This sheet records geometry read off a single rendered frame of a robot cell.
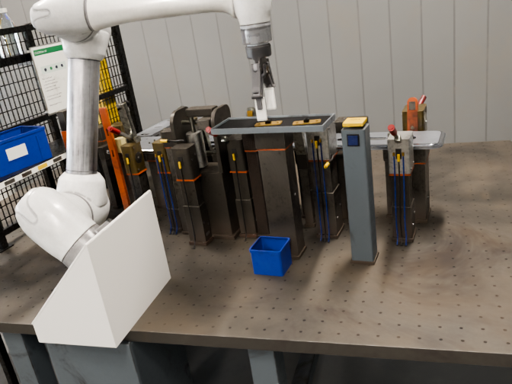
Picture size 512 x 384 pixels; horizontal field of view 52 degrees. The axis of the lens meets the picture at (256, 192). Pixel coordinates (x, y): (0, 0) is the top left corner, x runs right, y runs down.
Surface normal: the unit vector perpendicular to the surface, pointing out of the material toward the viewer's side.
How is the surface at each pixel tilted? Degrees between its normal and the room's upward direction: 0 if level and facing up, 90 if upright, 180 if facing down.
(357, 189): 90
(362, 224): 90
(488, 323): 0
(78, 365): 90
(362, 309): 0
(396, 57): 90
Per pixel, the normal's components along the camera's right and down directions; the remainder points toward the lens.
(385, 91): -0.27, 0.39
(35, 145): 0.84, 0.08
